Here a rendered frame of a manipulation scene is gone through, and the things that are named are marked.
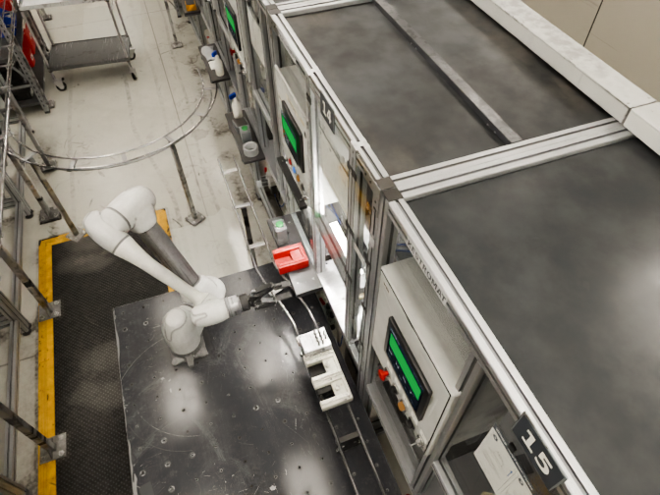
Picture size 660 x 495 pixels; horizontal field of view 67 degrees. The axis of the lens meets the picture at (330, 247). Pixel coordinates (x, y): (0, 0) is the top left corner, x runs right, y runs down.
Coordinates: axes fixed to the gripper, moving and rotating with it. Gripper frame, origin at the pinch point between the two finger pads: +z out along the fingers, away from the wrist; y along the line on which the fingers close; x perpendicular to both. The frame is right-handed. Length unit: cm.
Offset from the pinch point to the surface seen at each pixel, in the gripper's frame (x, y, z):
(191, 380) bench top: -4, -44, -52
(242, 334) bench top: 12, -44, -23
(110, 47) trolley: 421, -86, -69
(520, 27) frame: 14, 95, 100
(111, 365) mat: 59, -111, -107
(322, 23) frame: 54, 89, 39
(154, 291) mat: 108, -111, -73
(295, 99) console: 35, 71, 21
